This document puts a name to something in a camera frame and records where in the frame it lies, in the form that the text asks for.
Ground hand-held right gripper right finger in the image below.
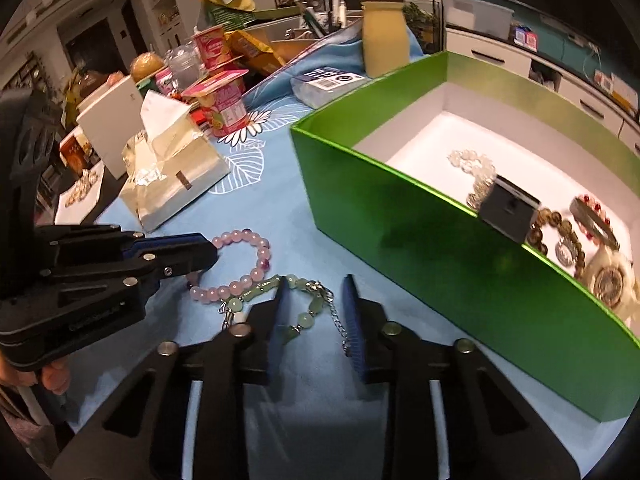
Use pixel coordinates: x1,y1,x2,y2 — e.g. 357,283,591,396
340,274,583,480

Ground silver charm bangle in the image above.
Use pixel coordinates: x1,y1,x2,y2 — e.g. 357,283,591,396
466,177,496,211

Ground cream flower-shaped wristwatch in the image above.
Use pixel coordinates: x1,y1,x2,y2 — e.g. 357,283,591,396
575,245,640,328

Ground person's left hand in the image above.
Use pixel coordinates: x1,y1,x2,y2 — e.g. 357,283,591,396
0,352,72,396

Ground clear plastic toothpick box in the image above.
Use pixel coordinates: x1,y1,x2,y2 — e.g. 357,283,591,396
291,66,371,110

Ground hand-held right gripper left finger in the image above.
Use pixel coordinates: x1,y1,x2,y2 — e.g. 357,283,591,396
50,275,291,480

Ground yellow snack packet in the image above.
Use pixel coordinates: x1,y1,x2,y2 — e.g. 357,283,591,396
225,30,287,69

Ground gold and silver wristwatch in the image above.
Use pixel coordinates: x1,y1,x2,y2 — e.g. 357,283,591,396
554,237,577,267

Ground pink yogurt cup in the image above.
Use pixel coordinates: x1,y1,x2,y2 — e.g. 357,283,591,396
192,25,234,69

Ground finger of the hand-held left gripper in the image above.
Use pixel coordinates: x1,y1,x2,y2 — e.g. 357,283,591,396
131,246,219,291
116,231,213,257

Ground leafy green plant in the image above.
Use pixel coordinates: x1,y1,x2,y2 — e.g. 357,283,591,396
402,2,442,47

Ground white television cabinet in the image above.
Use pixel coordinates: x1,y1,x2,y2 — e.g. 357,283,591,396
445,25,640,157

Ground pink bead bracelet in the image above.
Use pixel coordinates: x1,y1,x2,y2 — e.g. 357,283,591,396
186,228,273,304

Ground round brown bun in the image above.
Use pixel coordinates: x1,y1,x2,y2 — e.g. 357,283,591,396
131,52,166,81

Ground green jade bracelet silver chain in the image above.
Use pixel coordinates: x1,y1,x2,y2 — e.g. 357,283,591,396
217,274,351,358

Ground red bead bracelet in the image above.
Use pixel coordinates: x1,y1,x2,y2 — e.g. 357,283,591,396
570,195,621,249

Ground yellow bottle with brown lid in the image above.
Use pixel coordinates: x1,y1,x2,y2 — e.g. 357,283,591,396
361,0,412,79

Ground green cardboard box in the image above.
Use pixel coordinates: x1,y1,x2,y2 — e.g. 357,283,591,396
290,50,640,423

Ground green carton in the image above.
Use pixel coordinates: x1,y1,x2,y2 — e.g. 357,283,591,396
202,2,256,31

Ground white square box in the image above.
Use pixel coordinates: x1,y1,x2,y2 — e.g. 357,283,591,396
77,75,147,181

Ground small colourful boxes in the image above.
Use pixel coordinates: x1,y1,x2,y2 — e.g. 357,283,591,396
512,25,539,51

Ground soft tissue pack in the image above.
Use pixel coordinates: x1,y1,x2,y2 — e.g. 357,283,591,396
121,91,232,233

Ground beige desk organizer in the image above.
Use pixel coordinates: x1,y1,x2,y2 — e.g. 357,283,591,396
245,12,362,62

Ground clear crystal bracelet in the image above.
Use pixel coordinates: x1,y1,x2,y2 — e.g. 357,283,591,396
447,149,496,182

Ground translucent white storage box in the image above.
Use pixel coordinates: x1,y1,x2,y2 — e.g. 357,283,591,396
440,0,515,41

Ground clear plastic jar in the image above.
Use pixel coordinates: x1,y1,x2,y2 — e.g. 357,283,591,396
167,42,204,89

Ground dark grey square case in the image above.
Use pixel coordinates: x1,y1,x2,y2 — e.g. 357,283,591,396
479,175,542,246

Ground blue floral tablecloth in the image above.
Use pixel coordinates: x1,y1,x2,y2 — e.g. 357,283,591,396
95,25,621,480

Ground brown bead bracelet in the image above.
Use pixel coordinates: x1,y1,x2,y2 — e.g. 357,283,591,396
525,207,588,273

